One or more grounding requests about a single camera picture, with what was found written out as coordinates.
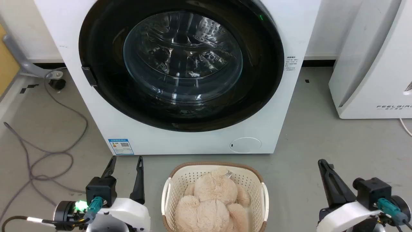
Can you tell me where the beige plush teddy bear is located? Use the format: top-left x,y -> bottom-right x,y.
175,170 -> 251,232

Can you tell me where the teal-plug right arm cable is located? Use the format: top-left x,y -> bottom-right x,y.
374,198 -> 412,231

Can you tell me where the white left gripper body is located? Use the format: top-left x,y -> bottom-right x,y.
86,197 -> 151,232

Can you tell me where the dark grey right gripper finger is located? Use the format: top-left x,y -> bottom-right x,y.
318,159 -> 357,210

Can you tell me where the grey floor cable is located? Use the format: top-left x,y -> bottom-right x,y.
0,69 -> 89,223

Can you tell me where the wooden board panel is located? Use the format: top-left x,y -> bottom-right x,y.
0,24 -> 21,97

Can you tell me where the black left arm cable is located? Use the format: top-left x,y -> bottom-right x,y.
0,215 -> 92,232

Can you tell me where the white air purifier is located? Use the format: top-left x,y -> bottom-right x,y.
328,0 -> 412,120

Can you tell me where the round white filter cover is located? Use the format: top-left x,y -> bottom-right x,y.
230,137 -> 262,154

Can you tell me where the white text sticker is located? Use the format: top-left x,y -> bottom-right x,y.
285,56 -> 299,72

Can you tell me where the white front-load washing machine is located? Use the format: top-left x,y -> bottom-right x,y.
34,0 -> 322,156

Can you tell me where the grey chair base leg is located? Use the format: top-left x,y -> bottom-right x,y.
3,34 -> 64,79

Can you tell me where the black plastic handle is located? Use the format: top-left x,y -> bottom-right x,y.
81,66 -> 98,87

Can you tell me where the white power cord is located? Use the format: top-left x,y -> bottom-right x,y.
399,118 -> 412,137

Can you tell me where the black round washer door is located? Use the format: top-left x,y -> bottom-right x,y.
78,0 -> 285,132

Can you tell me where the blue energy label sticker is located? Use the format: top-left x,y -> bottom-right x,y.
108,139 -> 135,156

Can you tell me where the black caster wheel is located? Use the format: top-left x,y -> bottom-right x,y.
49,78 -> 67,91

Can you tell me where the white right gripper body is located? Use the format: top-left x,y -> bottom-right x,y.
317,201 -> 381,232

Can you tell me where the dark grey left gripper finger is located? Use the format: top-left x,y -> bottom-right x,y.
101,156 -> 117,179
129,156 -> 146,205

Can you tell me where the cream plastic laundry basket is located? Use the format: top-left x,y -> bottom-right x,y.
161,162 -> 269,232

